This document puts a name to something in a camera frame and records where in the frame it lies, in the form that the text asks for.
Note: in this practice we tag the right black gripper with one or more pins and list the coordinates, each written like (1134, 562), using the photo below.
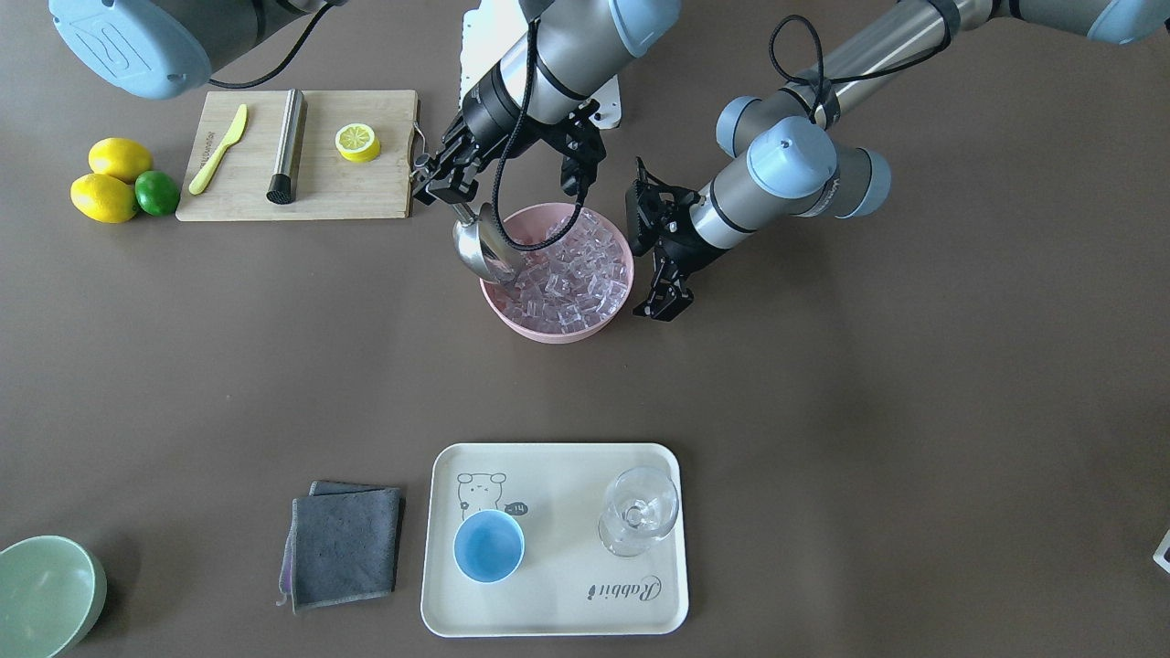
(483, 113)

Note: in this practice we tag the metal ice scoop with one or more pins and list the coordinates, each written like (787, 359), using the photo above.
(480, 244)

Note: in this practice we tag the pink bowl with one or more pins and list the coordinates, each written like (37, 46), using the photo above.
(548, 324)

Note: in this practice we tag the clear wine glass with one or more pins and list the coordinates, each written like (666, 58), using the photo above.
(640, 508)

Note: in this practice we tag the green bowl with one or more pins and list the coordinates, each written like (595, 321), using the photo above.
(53, 591)

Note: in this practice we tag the bamboo cutting board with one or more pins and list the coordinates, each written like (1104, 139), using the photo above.
(327, 186)

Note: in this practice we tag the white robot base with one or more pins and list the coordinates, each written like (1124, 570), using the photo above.
(490, 29)

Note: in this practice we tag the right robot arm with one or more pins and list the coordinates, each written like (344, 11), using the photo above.
(542, 89)

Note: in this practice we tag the yellow-green plastic knife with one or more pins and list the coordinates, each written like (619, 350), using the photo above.
(231, 137)

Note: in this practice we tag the cream serving tray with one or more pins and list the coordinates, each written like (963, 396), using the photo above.
(567, 581)

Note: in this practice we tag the steel muddler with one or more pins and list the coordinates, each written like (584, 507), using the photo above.
(283, 182)

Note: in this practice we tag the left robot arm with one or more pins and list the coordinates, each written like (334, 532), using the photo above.
(784, 164)

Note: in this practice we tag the blue cup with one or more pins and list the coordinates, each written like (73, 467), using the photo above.
(489, 546)

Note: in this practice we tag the white object at edge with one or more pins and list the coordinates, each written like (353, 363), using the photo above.
(1161, 554)

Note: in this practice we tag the upper yellow lemon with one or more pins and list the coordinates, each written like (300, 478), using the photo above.
(122, 158)

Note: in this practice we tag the grey folded cloth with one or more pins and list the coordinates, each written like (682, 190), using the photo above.
(342, 545)

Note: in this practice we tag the green lime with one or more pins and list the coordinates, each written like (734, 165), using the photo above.
(156, 193)

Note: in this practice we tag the lower yellow lemon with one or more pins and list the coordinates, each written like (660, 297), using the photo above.
(104, 198)

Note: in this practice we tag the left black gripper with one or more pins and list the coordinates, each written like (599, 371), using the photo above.
(681, 245)

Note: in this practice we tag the clear ice cubes in bowl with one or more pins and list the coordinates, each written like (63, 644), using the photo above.
(576, 274)

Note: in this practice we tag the yellow lemon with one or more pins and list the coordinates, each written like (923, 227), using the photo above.
(122, 158)
(104, 198)

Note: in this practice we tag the half lemon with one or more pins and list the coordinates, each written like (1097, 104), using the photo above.
(357, 142)

